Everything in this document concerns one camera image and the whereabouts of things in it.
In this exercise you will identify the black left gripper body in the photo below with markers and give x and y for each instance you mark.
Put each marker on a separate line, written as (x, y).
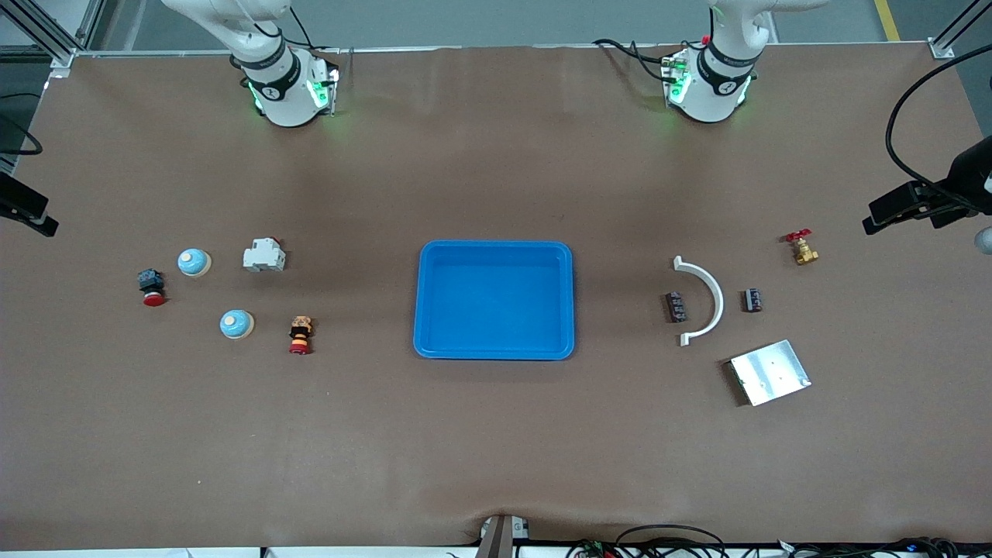
(963, 180)

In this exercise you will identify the dark brown electrolytic capacitor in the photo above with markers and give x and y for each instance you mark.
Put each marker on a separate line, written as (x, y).
(752, 300)
(676, 308)

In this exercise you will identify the blue bell with beige button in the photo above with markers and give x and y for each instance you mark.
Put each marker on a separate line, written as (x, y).
(192, 263)
(235, 325)

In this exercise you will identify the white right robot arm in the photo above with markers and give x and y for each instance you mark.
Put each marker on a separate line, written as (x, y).
(283, 93)

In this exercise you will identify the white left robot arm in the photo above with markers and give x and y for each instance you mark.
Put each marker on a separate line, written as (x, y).
(717, 93)

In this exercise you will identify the blue plastic tray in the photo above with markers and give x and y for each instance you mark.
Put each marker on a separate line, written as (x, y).
(496, 302)

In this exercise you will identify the white curved pipe clamp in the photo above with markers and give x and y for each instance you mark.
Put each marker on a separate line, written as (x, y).
(718, 298)

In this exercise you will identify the aluminium plate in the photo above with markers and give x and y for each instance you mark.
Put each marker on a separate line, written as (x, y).
(771, 373)

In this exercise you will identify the white circuit breaker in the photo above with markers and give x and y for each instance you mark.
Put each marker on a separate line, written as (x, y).
(263, 257)

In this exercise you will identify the red yellow emergency stop button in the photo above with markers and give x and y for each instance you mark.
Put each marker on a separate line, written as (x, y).
(301, 333)

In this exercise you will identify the brown paper table cover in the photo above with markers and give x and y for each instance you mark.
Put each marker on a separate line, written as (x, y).
(496, 449)

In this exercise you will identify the red mushroom push button switch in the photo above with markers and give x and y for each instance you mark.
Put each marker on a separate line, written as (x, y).
(151, 280)

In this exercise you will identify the aluminium frame post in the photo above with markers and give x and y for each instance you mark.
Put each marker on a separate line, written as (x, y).
(942, 50)
(43, 31)

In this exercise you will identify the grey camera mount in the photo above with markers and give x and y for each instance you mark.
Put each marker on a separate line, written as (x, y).
(500, 539)

